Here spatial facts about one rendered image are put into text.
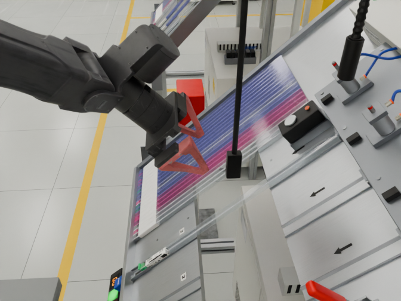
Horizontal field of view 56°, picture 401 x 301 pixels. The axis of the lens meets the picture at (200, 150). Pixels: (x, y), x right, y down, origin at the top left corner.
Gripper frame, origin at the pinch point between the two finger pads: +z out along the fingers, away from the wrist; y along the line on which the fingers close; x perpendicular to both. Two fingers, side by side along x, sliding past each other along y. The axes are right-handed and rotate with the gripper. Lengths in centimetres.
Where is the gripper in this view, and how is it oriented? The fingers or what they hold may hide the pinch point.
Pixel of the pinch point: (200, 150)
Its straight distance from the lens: 63.0
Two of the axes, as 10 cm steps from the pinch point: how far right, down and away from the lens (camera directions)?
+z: 6.9, 5.4, 4.9
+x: -7.2, 5.7, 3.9
